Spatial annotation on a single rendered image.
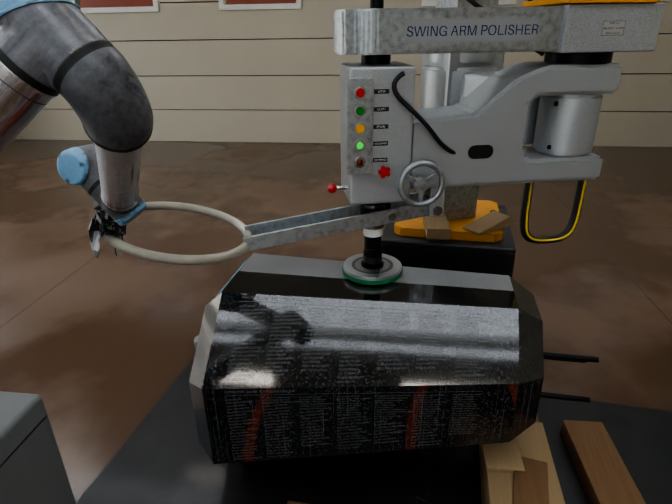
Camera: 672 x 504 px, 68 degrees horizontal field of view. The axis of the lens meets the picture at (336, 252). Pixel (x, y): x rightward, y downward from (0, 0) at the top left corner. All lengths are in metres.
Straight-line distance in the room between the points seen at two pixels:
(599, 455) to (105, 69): 2.11
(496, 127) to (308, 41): 6.23
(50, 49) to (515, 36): 1.22
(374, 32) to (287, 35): 6.31
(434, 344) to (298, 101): 6.52
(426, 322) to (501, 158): 0.58
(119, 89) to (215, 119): 7.39
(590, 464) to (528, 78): 1.45
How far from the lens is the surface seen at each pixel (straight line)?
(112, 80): 0.89
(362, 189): 1.59
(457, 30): 1.59
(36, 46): 0.92
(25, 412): 1.37
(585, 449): 2.33
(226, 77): 8.11
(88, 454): 2.49
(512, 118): 1.70
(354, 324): 1.64
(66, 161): 1.45
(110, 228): 1.62
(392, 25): 1.54
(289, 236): 1.67
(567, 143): 1.83
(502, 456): 2.01
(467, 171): 1.68
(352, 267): 1.80
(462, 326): 1.65
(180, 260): 1.53
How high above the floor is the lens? 1.63
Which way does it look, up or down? 24 degrees down
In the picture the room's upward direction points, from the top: 1 degrees counter-clockwise
